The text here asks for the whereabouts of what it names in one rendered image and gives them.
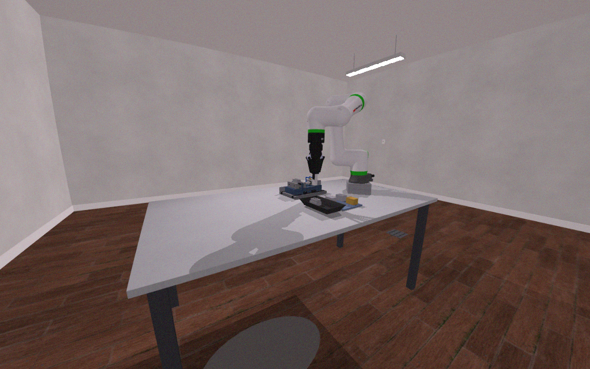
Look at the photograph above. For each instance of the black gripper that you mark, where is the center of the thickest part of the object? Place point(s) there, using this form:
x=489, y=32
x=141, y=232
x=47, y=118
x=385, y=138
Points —
x=315, y=161

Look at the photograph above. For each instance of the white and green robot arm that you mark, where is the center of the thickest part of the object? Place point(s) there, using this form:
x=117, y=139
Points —
x=337, y=113

